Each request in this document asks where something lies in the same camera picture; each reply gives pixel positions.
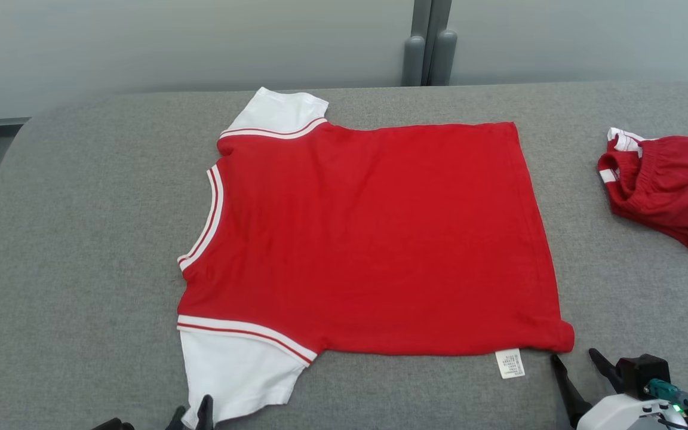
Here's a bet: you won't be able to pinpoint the red T-shirt with white sleeves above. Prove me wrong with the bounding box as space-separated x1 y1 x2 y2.
176 87 576 429

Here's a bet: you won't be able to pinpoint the grey partition post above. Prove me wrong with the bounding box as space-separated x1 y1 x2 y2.
428 0 458 86
403 0 434 87

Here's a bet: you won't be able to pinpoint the red shorts with white stripes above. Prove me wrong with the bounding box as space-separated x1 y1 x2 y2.
597 127 688 259

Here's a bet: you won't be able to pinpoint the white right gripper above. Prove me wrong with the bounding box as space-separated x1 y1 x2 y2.
550 348 688 430

